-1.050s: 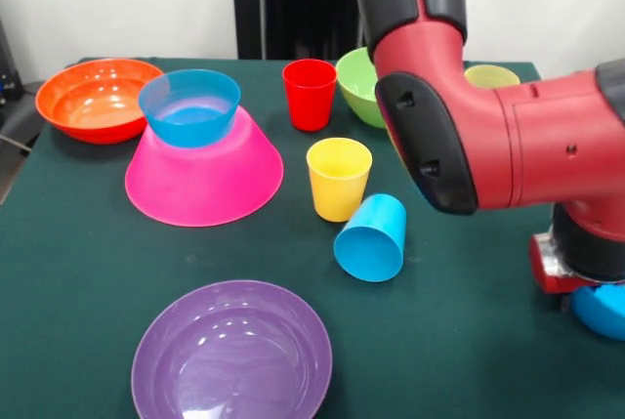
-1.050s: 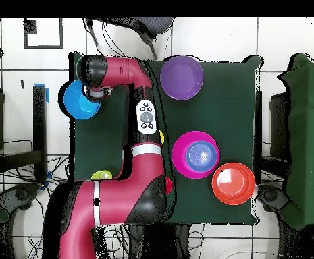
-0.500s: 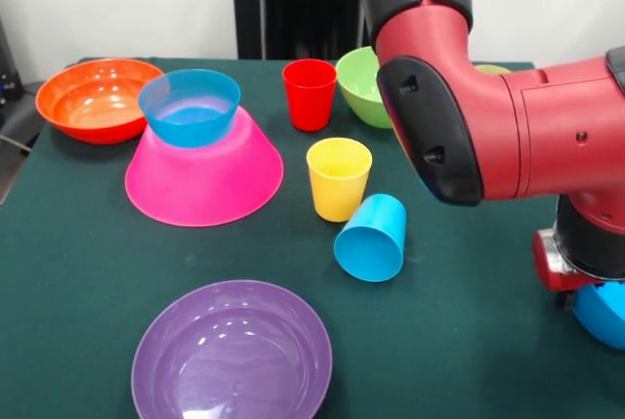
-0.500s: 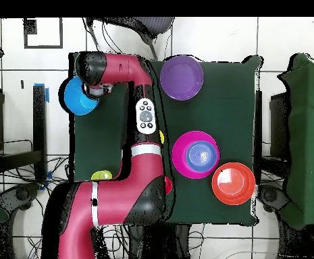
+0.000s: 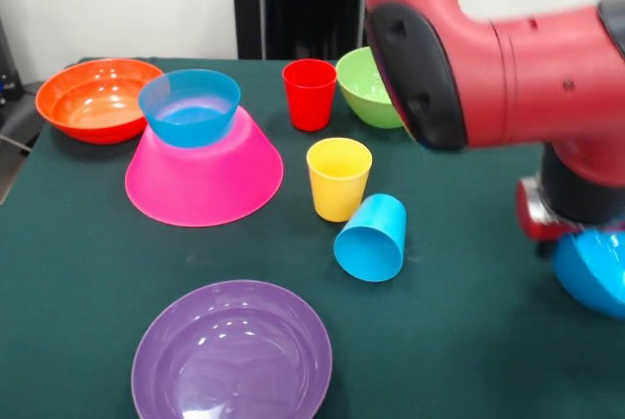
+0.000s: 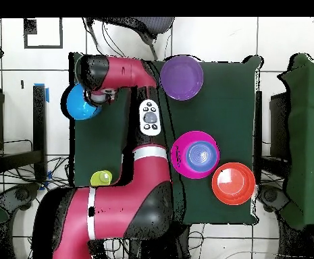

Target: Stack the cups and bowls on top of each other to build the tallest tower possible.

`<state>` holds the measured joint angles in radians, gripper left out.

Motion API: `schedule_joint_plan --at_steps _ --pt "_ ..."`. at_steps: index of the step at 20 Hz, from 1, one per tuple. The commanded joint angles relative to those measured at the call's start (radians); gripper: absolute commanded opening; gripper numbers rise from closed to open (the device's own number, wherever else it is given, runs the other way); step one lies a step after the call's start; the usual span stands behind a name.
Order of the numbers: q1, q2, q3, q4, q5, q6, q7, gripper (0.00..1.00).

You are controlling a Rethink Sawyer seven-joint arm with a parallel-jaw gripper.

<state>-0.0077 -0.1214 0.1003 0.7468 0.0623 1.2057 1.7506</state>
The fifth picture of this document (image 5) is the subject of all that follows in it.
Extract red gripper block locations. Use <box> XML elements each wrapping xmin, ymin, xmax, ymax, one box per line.
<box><xmin>516</xmin><ymin>177</ymin><xmax>587</xmax><ymax>258</ymax></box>

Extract large light blue bowl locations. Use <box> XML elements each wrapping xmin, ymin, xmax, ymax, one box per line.
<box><xmin>551</xmin><ymin>229</ymin><xmax>625</xmax><ymax>320</ymax></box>

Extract blue plastic cup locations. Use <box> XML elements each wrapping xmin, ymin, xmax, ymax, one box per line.
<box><xmin>333</xmin><ymin>193</ymin><xmax>408</xmax><ymax>284</ymax></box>

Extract yellow plastic cup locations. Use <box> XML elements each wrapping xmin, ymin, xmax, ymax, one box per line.
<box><xmin>306</xmin><ymin>137</ymin><xmax>374</xmax><ymax>224</ymax></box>

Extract pink plastic bowl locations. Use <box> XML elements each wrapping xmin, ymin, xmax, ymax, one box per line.
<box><xmin>124</xmin><ymin>105</ymin><xmax>285</xmax><ymax>229</ymax></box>

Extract small dark blue bowl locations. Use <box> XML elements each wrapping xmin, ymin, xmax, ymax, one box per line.
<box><xmin>138</xmin><ymin>68</ymin><xmax>242</xmax><ymax>149</ymax></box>

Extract orange plastic bowl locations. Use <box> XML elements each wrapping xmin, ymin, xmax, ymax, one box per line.
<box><xmin>34</xmin><ymin>58</ymin><xmax>165</xmax><ymax>146</ymax></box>

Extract dark green table cloth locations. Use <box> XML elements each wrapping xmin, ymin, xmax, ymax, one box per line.
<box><xmin>0</xmin><ymin>58</ymin><xmax>625</xmax><ymax>419</ymax></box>

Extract green plastic bowl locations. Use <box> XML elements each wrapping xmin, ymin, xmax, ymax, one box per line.
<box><xmin>335</xmin><ymin>46</ymin><xmax>405</xmax><ymax>130</ymax></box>

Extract red plastic cup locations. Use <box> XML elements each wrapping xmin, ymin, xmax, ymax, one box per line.
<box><xmin>281</xmin><ymin>58</ymin><xmax>339</xmax><ymax>133</ymax></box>

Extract purple plastic bowl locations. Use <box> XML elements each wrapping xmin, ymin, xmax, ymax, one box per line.
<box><xmin>130</xmin><ymin>279</ymin><xmax>334</xmax><ymax>419</ymax></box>

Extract black floor device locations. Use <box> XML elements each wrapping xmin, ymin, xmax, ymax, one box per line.
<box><xmin>0</xmin><ymin>16</ymin><xmax>67</xmax><ymax>151</ymax></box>

